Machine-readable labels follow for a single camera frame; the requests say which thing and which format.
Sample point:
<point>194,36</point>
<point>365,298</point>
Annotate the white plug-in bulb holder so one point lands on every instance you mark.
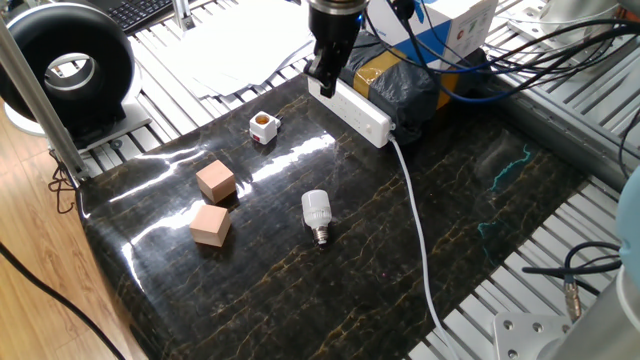
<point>262,131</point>

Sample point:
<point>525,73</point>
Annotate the silver robot mounting plate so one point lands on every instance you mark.
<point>520,340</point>

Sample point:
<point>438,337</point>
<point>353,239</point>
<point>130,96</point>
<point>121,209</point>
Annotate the white LED bulb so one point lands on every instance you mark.
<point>316,207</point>

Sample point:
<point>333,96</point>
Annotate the white and blue cardboard box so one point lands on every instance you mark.
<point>465,25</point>

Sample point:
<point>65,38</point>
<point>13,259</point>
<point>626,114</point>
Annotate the black keyboard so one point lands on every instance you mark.
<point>140,12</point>

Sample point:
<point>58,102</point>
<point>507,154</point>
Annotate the black wrapped package yellow tape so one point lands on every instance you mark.
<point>405,95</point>

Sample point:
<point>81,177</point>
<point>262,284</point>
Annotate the white power strip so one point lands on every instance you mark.
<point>360,117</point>

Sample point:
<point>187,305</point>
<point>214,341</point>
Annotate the grey metal cylinder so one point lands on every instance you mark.
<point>565,12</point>

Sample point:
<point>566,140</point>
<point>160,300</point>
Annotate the wooden cube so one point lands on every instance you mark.
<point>210,227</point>
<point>216,182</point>

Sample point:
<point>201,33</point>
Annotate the aluminium frame post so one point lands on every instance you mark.
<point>182,12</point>
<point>45,110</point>

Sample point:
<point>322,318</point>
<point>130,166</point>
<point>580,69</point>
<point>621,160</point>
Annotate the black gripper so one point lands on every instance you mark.
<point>332,27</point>

